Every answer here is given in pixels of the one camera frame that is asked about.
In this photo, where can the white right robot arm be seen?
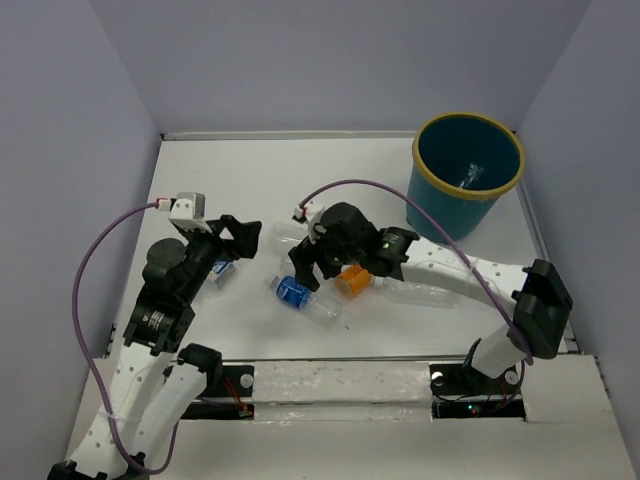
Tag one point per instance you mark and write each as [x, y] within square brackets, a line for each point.
[533, 300]

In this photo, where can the orange juice bottle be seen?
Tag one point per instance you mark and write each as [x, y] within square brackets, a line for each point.
[353, 281]

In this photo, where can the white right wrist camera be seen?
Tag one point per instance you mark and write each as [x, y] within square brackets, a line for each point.
[307, 213]

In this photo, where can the clear unlabelled plastic bottle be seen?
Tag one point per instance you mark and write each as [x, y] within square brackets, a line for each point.
[416, 294]

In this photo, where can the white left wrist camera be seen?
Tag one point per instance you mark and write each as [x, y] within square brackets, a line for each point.
[186, 211]

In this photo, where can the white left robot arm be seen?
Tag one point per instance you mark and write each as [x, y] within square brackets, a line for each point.
[156, 376]

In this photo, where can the blue label white cap bottle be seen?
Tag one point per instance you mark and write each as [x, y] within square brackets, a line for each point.
[314, 306]

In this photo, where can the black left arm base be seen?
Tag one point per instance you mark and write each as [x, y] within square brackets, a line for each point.
[231, 399]

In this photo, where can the teal bin yellow rim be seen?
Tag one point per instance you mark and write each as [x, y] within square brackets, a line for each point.
[462, 164]

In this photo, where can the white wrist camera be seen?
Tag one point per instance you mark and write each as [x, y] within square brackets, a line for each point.
[307, 213]
[186, 211]

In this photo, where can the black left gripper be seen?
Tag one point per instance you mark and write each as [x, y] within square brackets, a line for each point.
[243, 244]

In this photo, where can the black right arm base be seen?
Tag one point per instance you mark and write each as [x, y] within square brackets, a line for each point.
[458, 392]

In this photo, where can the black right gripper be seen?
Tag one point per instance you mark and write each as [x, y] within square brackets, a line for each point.
[304, 254]

